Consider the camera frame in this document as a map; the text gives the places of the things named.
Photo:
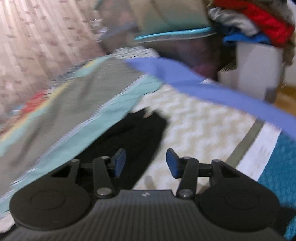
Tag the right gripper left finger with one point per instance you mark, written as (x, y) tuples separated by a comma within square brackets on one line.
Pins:
[(103, 170)]

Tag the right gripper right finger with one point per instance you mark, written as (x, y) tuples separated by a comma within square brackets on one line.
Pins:
[(187, 169)]

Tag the black pants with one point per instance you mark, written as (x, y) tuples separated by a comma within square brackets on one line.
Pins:
[(139, 135)]

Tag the patterned teal grey bedsheet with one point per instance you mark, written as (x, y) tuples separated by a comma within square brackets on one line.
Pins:
[(46, 195)]

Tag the blue mattress edge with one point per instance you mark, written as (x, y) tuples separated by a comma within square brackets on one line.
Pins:
[(181, 77)]

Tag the clear teal-lidded storage box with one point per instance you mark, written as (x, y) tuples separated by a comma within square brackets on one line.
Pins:
[(179, 30)]

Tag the blue garment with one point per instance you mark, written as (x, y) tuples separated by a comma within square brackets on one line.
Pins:
[(232, 35)]

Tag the floral beige curtain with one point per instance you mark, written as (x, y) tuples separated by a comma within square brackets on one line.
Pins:
[(39, 41)]

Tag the grey white garment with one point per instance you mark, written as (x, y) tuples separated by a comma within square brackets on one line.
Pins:
[(233, 18)]

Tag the red garment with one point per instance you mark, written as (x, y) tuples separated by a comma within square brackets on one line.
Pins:
[(278, 30)]

